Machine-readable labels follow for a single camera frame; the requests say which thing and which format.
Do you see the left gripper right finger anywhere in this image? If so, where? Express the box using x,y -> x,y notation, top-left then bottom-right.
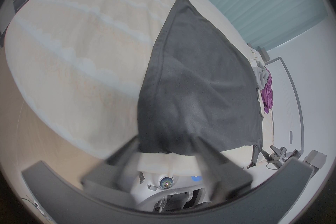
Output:
195,145 -> 254,202

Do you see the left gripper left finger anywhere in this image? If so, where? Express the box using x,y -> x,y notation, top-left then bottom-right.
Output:
81,136 -> 143,193

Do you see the black T-shirt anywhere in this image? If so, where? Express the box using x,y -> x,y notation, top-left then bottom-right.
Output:
136,0 -> 264,169

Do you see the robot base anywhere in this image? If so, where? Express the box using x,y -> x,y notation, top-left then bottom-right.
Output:
130,170 -> 210,211

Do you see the purple satin garment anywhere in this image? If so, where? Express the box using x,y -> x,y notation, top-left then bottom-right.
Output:
261,67 -> 274,114

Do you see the grey garment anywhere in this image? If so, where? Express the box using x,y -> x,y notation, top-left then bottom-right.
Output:
253,65 -> 271,89

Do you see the white printed pillow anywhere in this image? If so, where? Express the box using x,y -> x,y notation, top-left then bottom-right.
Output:
248,46 -> 260,67

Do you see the grey bedside table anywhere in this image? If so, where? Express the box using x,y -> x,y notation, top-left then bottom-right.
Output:
253,46 -> 268,61

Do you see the bed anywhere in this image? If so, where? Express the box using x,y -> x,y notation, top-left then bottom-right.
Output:
5,0 -> 305,175

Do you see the blue-green curtain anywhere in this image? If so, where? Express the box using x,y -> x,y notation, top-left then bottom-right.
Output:
194,0 -> 331,51

